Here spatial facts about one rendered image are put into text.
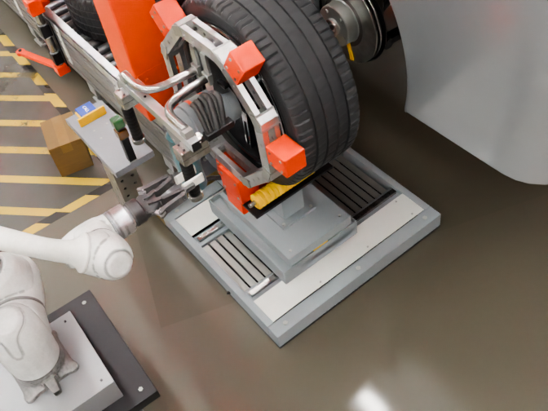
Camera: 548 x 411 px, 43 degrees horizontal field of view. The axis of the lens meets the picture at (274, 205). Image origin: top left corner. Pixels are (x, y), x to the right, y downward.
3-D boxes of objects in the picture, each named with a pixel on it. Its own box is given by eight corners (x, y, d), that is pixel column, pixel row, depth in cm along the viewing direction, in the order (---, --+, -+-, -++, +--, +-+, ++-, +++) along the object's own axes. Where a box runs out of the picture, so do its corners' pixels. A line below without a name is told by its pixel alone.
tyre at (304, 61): (386, 78, 188) (239, -82, 204) (319, 121, 180) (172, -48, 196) (337, 182, 248) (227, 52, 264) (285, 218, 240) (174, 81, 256)
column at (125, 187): (150, 204, 310) (122, 135, 279) (130, 216, 307) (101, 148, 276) (139, 192, 316) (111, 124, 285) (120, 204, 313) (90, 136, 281)
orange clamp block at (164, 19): (189, 19, 211) (173, -7, 210) (167, 31, 209) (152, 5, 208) (184, 27, 218) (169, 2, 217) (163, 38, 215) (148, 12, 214)
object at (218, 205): (357, 234, 274) (356, 218, 267) (286, 286, 262) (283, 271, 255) (279, 169, 303) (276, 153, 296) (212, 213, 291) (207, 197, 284)
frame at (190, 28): (293, 205, 222) (271, 68, 182) (277, 216, 220) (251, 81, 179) (200, 124, 254) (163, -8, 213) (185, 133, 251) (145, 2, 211)
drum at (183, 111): (247, 128, 219) (240, 93, 208) (192, 162, 212) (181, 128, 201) (222, 107, 227) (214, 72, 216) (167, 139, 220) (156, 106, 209)
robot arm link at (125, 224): (124, 246, 193) (143, 235, 195) (114, 226, 186) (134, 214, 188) (108, 228, 198) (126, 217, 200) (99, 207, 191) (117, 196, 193)
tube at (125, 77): (204, 76, 207) (196, 46, 199) (149, 107, 200) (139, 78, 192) (173, 51, 217) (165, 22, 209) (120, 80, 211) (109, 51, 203)
